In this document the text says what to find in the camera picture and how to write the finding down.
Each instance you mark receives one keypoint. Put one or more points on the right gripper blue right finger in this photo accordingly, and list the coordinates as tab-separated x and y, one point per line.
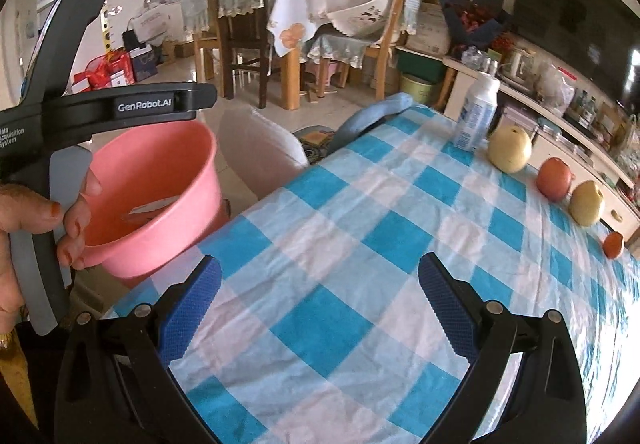
456	305

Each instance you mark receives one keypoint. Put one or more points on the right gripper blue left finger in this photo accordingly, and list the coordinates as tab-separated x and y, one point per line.
182	308

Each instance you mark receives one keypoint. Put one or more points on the white grey foil bag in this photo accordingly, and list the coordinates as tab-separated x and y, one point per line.
143	214

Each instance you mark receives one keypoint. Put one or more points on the yellow sleeved left forearm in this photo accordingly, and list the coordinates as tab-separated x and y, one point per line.
15	372

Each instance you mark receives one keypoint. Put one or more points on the pink plastic trash bucket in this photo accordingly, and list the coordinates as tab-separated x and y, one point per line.
160	195

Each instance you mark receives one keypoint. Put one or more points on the person's left hand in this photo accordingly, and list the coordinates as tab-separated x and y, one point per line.
23	209

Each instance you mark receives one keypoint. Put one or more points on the red gift bags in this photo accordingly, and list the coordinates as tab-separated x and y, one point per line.
110	70

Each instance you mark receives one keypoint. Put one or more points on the blue checkered tablecloth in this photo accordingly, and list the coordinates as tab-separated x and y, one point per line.
320	331

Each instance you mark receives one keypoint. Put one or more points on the red apple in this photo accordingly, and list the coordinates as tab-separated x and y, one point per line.
554	179

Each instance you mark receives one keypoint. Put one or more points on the small orange tangerine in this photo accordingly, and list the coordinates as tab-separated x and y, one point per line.
613	245

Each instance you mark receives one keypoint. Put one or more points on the right yellow pear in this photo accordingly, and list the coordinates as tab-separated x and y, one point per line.
586	203

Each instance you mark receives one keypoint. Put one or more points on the yellow pear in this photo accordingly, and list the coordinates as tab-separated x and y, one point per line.
586	203
509	148

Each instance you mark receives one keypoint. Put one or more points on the left yellow pear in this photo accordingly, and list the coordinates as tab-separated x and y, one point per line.
509	148

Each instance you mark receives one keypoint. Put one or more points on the white milk bottle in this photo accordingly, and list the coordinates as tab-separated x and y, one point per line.
480	104

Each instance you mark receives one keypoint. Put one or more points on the white tv cabinet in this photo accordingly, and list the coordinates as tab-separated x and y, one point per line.
553	136

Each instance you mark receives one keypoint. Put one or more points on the green waste bin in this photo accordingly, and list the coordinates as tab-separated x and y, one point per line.
420	90

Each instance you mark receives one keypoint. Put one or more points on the dark wooden chair with cover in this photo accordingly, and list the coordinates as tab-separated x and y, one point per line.
244	43

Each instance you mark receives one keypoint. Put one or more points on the dining table with white cloth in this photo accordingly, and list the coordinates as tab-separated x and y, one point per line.
292	23

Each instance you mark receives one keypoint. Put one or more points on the wooden dining chair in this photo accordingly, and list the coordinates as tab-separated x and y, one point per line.
351	51

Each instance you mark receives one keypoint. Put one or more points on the black flat screen television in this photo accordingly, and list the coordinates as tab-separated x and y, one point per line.
598	38

